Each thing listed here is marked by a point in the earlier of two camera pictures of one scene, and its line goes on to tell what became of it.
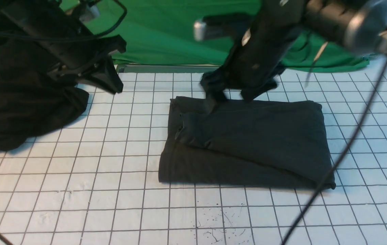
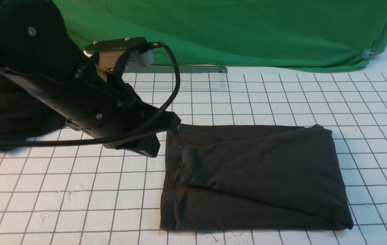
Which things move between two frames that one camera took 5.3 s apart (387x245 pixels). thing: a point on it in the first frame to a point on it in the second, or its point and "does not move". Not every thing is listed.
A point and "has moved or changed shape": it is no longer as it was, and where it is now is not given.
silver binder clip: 372,55 does not move
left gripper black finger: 104,75 to 149,145
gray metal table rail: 168,68 does not move
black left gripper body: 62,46 to 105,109
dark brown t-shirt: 272,143 has moved or changed shape
